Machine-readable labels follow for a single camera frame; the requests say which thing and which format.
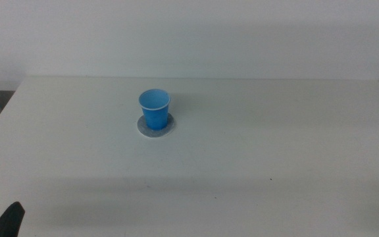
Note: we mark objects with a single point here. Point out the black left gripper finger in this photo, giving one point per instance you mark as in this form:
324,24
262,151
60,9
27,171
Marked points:
7,222

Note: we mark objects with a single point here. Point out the blue plastic cup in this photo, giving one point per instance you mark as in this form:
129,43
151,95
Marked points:
155,115

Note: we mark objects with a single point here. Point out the round grey cup mat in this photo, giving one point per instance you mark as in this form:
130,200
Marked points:
143,129

